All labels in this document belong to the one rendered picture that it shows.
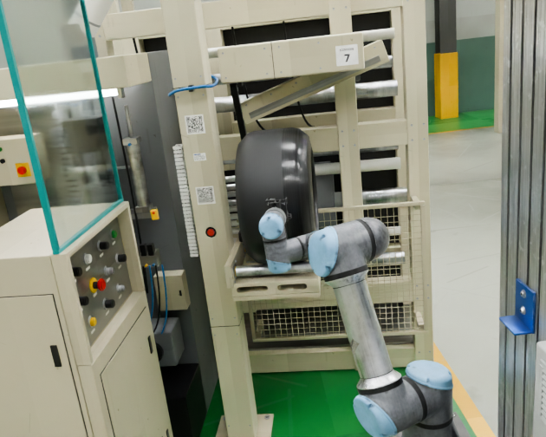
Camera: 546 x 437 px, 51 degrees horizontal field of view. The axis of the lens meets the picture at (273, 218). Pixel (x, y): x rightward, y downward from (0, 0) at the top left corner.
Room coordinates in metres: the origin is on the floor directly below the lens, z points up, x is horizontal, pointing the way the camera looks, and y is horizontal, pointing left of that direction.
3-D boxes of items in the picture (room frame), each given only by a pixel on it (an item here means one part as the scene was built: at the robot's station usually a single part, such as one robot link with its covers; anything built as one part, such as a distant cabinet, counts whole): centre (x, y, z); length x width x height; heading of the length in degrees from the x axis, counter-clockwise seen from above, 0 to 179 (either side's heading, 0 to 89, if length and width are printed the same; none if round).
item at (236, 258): (2.32, 0.18, 0.90); 0.40 x 0.03 x 0.10; 173
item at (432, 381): (1.27, -0.35, 0.88); 0.13 x 0.12 x 0.14; 116
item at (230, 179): (2.71, 0.17, 1.05); 0.20 x 0.15 x 0.30; 83
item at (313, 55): (2.58, -0.16, 1.71); 0.61 x 0.25 x 0.15; 83
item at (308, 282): (2.16, 0.02, 0.84); 0.36 x 0.09 x 0.06; 83
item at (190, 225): (2.30, 0.34, 1.19); 0.05 x 0.04 x 0.48; 173
